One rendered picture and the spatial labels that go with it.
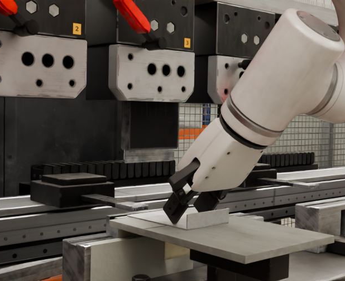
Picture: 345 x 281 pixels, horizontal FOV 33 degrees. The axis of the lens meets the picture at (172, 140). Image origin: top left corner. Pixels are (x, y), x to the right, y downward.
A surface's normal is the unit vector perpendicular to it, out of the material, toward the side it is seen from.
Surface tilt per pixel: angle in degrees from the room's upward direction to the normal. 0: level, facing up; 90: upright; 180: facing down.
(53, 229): 90
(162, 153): 90
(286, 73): 112
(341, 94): 102
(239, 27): 90
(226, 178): 134
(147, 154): 90
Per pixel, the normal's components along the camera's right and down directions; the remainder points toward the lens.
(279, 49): -0.70, 0.06
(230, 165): 0.44, 0.69
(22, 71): 0.67, 0.05
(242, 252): 0.02, -1.00
